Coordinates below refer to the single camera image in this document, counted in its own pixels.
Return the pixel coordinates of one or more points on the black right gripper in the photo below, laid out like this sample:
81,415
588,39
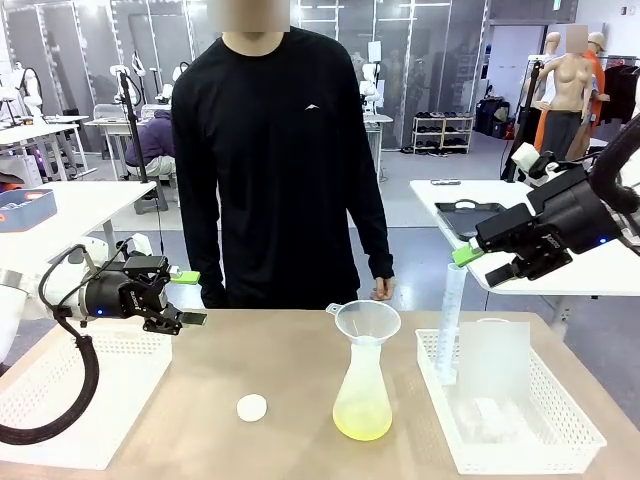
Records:
575,215

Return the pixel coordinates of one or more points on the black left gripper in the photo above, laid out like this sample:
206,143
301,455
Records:
120,300

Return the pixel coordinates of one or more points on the translucent plastic graduated cylinder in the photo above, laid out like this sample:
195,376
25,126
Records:
445,325

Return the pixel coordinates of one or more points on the clear plastic measuring beaker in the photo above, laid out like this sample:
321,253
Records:
492,415

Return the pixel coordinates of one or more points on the clear plastic funnel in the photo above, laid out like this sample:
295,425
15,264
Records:
360,330

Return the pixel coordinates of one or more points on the translucent plastic conical flask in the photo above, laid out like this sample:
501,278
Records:
362,400

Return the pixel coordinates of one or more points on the person's left forearm black sleeve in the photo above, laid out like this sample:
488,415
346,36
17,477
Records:
375,235

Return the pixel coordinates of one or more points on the person's right forearm black sleeve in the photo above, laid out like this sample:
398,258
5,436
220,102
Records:
202,250

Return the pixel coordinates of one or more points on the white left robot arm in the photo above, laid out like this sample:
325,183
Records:
20,300

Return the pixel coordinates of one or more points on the person's left hand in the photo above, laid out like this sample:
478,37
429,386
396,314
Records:
385,289

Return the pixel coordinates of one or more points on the white perforated plastic basket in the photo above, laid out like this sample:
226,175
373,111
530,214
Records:
125,380
575,440

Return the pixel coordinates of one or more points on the dark flat phone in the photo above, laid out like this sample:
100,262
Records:
445,182

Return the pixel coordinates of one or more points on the black luggage bags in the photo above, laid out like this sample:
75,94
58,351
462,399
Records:
492,117

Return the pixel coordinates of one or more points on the shoe rack with shoes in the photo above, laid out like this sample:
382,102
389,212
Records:
442,132

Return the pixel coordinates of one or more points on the white round lid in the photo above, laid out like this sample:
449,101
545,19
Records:
251,408

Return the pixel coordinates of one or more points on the seated person purple hoodie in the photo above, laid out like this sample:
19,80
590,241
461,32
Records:
150,145

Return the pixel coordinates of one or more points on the blue bin orange contents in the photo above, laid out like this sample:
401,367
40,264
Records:
25,207

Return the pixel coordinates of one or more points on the black stand pole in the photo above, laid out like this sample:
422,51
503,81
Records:
135,135

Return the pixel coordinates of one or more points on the tan mannequin torso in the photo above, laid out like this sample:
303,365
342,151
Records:
567,80

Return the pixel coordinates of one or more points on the rack of dark clothes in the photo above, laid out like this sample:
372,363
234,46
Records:
620,90

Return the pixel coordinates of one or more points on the person in black shirt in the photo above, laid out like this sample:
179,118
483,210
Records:
280,150

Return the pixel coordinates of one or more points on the orange-clad figure with hat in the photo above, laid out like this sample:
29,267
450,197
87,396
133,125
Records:
596,65

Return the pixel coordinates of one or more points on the white desk grey legs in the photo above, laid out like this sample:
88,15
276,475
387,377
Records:
30,131

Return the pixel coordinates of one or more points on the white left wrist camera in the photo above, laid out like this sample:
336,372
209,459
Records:
142,245

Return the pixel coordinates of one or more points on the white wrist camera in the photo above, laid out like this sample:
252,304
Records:
142,245
525,157

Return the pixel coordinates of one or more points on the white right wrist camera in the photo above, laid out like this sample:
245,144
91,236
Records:
525,157

